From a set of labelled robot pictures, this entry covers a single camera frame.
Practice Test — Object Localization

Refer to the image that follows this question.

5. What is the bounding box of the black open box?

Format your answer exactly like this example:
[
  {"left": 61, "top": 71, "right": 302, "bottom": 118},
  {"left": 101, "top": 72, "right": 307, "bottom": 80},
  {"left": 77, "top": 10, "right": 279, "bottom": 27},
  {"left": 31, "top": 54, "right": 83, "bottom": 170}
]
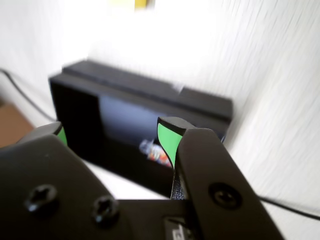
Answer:
[{"left": 62, "top": 59, "right": 235, "bottom": 137}]

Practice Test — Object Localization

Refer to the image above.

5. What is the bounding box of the open black box tray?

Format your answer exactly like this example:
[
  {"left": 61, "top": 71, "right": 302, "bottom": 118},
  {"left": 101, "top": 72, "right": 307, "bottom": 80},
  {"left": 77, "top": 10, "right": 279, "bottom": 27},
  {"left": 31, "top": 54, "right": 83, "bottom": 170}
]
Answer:
[{"left": 48, "top": 73, "right": 235, "bottom": 201}]

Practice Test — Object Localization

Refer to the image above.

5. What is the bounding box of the yellow cube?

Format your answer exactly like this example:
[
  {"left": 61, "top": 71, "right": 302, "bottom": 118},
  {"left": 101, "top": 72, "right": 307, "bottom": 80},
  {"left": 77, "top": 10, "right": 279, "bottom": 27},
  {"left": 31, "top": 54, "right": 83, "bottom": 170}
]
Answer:
[{"left": 133, "top": 0, "right": 148, "bottom": 11}]

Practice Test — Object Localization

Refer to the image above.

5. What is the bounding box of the small candy packet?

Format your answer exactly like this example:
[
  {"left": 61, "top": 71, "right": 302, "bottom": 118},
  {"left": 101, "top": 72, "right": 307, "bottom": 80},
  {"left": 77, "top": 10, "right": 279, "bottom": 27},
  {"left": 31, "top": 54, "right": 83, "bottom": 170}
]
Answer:
[{"left": 139, "top": 138, "right": 173, "bottom": 168}]

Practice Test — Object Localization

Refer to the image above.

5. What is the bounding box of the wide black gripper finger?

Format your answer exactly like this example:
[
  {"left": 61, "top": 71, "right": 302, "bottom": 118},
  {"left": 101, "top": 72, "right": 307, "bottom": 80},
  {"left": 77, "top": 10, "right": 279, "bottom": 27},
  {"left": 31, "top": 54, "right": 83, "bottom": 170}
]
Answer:
[{"left": 0, "top": 121, "right": 121, "bottom": 240}]

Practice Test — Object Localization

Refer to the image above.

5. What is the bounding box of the thin black power cable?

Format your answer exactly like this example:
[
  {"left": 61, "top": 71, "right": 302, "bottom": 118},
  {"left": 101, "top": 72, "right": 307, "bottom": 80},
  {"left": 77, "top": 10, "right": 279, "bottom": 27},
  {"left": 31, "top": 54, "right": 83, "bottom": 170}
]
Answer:
[{"left": 0, "top": 68, "right": 320, "bottom": 220}]

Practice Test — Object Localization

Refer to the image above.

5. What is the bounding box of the green-padded black gripper finger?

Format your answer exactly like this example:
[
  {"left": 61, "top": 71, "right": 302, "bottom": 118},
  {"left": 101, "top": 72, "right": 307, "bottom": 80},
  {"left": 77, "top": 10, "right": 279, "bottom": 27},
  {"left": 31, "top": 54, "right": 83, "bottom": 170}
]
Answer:
[{"left": 157, "top": 116, "right": 286, "bottom": 240}]

